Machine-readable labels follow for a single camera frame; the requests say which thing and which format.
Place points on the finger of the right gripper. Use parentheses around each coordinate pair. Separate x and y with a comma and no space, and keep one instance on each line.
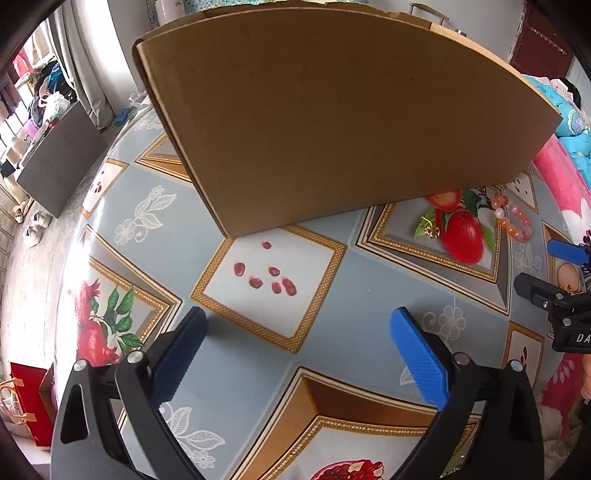
(579,255)
(542,294)

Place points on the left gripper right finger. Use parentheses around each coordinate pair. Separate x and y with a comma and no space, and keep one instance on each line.
(508,443)

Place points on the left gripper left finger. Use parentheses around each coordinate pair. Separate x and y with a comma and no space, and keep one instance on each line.
(87,443)

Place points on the red gift bag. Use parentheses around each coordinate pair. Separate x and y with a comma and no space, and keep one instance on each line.
(36,410)

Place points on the gold charm on apple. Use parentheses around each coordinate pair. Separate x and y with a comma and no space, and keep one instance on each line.
(431,230)

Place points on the patterned fruit table mat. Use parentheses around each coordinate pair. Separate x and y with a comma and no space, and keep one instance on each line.
(298,377)

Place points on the white slippers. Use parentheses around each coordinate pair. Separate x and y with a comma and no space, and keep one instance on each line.
(33,233)

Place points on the dark grey cabinet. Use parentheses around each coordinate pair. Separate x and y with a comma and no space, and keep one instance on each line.
(55,165)

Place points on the brown cardboard box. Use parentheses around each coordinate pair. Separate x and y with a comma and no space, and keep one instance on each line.
(288,111)

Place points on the hanging clothes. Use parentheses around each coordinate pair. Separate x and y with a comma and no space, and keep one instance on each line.
(28,94)

